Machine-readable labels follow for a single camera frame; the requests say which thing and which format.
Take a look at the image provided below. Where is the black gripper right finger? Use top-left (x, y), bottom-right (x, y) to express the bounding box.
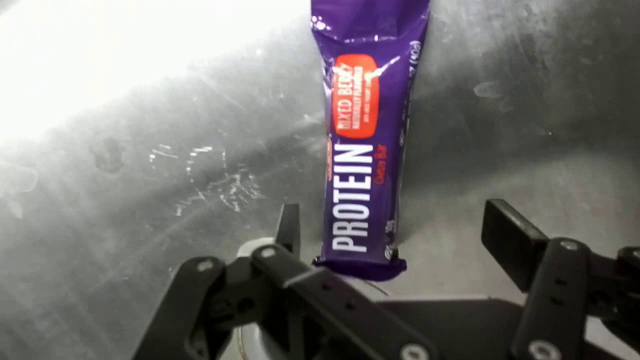
top-left (480, 199), bottom-right (640, 360)

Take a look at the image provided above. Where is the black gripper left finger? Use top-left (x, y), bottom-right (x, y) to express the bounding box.
top-left (133, 202), bottom-right (438, 360)

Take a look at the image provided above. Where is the purple protein chocolate bar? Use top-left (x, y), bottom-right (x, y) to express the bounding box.
top-left (308, 0), bottom-right (433, 282)

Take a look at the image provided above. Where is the stainless steel double sink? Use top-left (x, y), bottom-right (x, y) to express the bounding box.
top-left (0, 0), bottom-right (640, 360)

